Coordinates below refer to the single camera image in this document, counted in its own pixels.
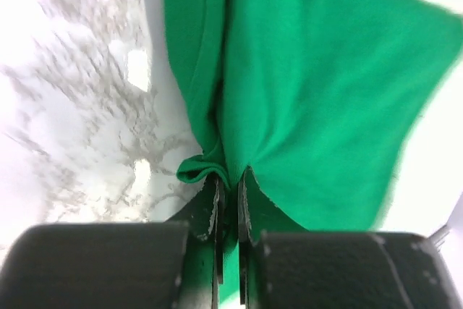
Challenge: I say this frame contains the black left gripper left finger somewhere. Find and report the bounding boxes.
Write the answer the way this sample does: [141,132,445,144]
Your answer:
[1,175,224,308]

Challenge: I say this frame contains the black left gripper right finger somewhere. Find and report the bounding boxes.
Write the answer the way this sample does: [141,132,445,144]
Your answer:
[237,169,458,309]

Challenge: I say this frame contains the green t-shirt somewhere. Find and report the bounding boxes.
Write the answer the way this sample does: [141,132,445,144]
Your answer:
[164,0,462,300]

